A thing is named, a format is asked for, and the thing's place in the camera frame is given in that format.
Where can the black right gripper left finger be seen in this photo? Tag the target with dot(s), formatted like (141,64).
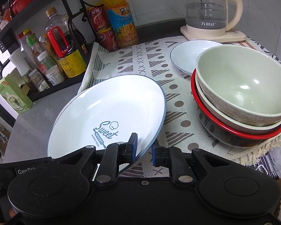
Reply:
(115,155)

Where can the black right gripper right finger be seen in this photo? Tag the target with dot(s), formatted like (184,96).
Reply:
(173,159)

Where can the large white Sweet plate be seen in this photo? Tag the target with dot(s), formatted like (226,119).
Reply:
(109,112)

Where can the small white Bakery plate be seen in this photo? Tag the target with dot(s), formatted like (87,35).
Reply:
(184,55)

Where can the patterned cloth mat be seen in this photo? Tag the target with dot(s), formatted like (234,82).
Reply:
(182,127)

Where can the red black bowl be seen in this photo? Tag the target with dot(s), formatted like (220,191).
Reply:
(223,133)

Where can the speckled beige bowl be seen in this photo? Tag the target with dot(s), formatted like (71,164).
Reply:
(230,122)

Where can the large soy sauce bottle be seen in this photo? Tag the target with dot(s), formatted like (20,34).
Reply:
(61,39)

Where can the small glass shaker jar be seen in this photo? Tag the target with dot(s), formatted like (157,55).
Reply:
(38,80)

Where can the green bowl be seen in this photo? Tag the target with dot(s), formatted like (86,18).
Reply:
(241,82)

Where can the white cap powder bottle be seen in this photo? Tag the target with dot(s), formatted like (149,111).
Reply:
(50,69)

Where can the green cardboard box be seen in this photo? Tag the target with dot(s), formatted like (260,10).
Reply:
(15,94)

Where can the lower red drink can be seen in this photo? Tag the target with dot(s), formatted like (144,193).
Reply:
(107,39)

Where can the red drink can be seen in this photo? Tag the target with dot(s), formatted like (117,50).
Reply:
(98,18)
(107,39)

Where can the white top oil dispenser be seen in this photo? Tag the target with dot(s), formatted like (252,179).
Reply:
(19,59)

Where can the black metal rack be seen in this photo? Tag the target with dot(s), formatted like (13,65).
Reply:
(33,16)

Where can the red label sauce bottle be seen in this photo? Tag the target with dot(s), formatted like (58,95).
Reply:
(35,46)

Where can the orange juice bottle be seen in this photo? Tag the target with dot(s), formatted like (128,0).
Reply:
(119,14)

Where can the glass electric kettle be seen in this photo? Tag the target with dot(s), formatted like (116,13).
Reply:
(211,18)

